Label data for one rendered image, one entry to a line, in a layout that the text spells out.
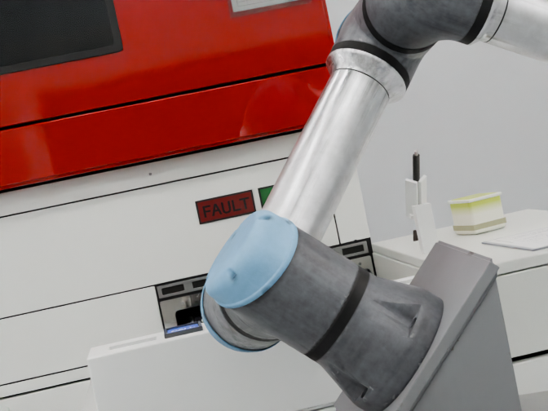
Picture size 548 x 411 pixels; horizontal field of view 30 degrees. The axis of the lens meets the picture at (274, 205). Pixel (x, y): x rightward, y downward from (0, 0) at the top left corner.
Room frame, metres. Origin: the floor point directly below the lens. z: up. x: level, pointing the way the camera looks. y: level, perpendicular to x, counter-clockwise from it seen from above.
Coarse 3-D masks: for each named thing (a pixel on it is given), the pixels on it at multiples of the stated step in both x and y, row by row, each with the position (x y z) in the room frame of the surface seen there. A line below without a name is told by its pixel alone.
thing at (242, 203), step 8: (248, 192) 2.07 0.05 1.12; (216, 200) 2.07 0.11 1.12; (224, 200) 2.07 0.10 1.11; (232, 200) 2.07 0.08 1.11; (240, 200) 2.07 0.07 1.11; (248, 200) 2.07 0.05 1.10; (200, 208) 2.06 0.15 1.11; (208, 208) 2.06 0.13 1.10; (216, 208) 2.07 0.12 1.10; (224, 208) 2.07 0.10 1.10; (232, 208) 2.07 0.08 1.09; (240, 208) 2.07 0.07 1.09; (248, 208) 2.07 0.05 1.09; (200, 216) 2.06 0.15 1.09; (208, 216) 2.06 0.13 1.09; (216, 216) 2.07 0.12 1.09; (224, 216) 2.07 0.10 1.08
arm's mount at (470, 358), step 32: (448, 256) 1.21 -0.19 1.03; (480, 256) 1.09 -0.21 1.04; (448, 288) 1.13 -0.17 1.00; (480, 288) 1.04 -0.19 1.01; (448, 320) 1.06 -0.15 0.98; (480, 320) 1.05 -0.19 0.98; (448, 352) 1.04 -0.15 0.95; (480, 352) 1.05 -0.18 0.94; (416, 384) 1.04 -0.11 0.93; (448, 384) 1.05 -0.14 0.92; (480, 384) 1.05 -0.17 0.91; (512, 384) 1.05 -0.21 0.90
